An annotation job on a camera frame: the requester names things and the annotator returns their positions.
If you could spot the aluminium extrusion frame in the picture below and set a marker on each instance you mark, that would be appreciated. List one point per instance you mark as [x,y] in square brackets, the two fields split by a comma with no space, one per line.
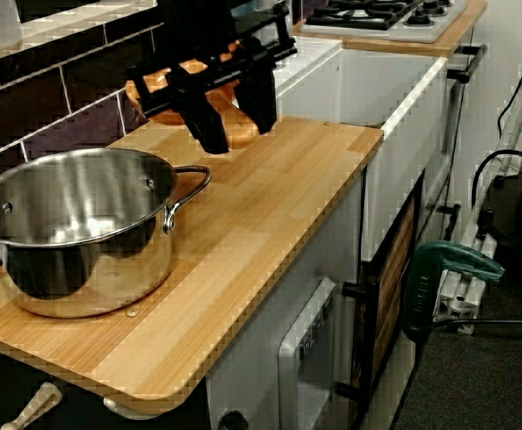
[471,251]

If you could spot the black box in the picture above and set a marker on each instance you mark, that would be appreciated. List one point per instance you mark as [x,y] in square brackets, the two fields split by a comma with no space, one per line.
[520,210]

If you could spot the wood slat cabinet door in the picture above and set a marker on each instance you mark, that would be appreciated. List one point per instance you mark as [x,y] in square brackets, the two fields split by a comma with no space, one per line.
[392,277]

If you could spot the toy gas stove top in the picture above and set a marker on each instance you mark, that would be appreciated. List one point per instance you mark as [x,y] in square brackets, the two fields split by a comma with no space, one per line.
[421,29]

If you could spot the black cabinet side panel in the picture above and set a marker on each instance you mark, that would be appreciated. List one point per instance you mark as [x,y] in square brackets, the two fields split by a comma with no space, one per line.
[86,403]

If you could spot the white peg hook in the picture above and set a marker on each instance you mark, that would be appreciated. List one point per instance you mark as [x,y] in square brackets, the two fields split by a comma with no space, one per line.
[32,407]
[126,410]

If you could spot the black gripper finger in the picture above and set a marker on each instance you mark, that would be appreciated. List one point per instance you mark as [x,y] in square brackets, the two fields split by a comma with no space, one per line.
[258,103]
[202,116]

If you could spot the white kitchen cabinet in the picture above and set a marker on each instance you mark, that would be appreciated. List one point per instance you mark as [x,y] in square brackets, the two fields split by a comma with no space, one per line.
[323,233]

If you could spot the stainless steel pot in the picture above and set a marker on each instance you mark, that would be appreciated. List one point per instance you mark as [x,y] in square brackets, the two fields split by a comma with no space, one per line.
[86,269]

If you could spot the orange plastic toy pan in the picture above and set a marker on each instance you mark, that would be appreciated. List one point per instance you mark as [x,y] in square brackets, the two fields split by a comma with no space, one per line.
[242,130]

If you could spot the green clamp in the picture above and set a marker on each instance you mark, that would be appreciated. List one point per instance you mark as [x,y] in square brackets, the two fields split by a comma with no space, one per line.
[421,291]

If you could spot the black round knob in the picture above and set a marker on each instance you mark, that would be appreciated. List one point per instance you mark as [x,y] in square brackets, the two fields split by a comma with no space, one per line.
[233,421]

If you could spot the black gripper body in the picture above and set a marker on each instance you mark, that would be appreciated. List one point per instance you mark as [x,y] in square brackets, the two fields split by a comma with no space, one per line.
[198,22]

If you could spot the white sink unit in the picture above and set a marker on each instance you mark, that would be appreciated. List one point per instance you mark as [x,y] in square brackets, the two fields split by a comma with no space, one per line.
[404,148]

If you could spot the beige shelf ledge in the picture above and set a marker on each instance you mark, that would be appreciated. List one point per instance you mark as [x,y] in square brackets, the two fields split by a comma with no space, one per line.
[63,31]

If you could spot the gray dispenser panel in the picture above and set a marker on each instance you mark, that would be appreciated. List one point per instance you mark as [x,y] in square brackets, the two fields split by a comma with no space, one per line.
[287,358]

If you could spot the white oven door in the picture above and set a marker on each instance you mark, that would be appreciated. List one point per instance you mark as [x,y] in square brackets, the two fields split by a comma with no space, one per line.
[459,134]

